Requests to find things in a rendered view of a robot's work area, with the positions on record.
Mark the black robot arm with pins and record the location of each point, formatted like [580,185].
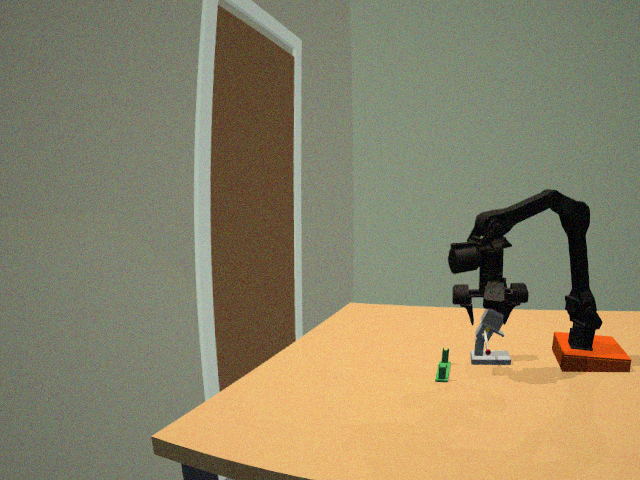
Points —
[487,253]

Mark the grey tapered pin with red cap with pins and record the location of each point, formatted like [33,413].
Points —
[488,351]

